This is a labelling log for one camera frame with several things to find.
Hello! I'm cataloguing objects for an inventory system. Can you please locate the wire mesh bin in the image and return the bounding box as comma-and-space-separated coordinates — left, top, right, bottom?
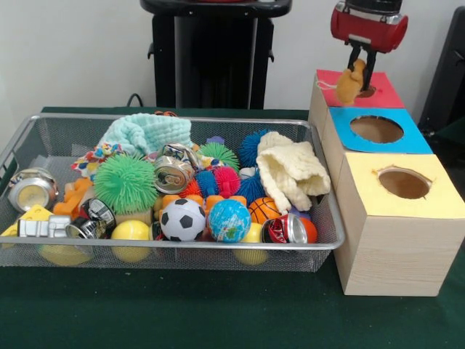
0, 112, 345, 273

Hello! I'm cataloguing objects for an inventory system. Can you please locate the large green spiky ball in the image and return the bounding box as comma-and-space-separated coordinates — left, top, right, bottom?
92, 152, 159, 215

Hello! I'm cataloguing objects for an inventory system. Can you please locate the yellow ball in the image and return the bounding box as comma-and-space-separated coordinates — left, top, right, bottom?
110, 220, 152, 263

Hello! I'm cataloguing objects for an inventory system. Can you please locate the crushed silver can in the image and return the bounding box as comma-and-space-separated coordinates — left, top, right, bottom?
153, 143, 199, 193

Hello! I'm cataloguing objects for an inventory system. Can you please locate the wooden box with three holes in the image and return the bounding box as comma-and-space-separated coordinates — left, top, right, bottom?
307, 68, 465, 297

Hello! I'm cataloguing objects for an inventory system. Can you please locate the black panel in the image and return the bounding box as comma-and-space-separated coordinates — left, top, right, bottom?
417, 5, 465, 127

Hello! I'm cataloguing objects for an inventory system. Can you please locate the tan plush toy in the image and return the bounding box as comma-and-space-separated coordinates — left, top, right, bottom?
316, 57, 368, 108

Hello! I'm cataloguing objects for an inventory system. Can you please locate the soccer ball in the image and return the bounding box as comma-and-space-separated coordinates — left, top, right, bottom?
159, 198, 207, 242

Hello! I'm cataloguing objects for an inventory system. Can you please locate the crushed red can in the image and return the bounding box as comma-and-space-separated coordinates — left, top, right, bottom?
260, 213, 309, 244

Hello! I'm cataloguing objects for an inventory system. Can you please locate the globe print ball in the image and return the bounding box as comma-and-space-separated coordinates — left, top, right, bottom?
207, 198, 253, 244

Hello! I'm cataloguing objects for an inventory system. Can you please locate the dark green table cloth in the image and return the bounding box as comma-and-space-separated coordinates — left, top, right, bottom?
434, 116, 465, 172
0, 105, 465, 349

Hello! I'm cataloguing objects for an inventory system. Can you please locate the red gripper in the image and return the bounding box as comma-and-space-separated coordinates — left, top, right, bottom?
330, 7, 409, 92

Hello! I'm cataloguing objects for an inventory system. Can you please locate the cream knitted cloth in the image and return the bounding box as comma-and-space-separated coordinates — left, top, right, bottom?
256, 131, 331, 212

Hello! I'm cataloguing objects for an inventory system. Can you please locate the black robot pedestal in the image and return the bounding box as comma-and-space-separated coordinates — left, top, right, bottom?
139, 0, 294, 110

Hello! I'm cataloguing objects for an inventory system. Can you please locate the yellow cheese wedge toy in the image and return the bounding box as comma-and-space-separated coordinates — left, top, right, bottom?
0, 204, 52, 237

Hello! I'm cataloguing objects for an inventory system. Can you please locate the small basketball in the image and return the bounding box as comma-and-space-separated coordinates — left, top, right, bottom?
248, 196, 283, 225

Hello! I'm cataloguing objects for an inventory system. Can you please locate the mint green cloth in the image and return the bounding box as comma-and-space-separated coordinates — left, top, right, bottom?
100, 113, 193, 156

